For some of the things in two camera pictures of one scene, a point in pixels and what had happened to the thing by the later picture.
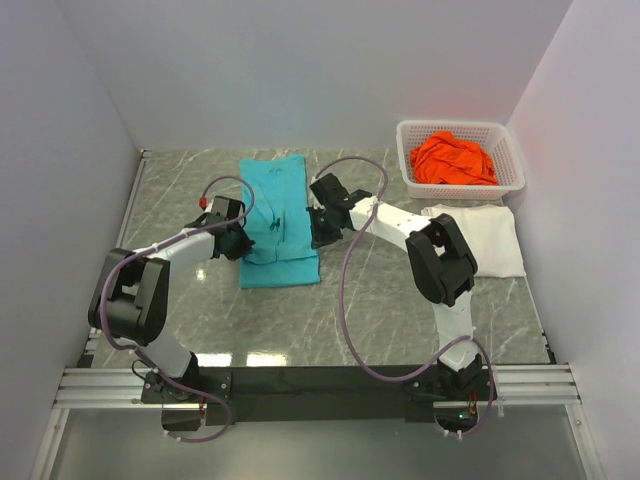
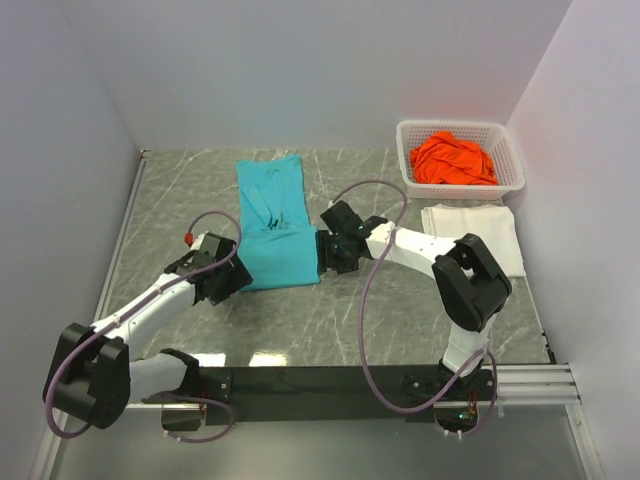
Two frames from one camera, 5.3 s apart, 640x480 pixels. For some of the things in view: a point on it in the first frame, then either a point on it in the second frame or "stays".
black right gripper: x=320 y=238 to x=325 y=238
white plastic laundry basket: x=494 y=136 stays
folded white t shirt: x=491 y=234 stays
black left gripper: x=244 y=247 to x=239 y=278
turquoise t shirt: x=281 y=220 stays
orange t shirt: x=443 y=159 stays
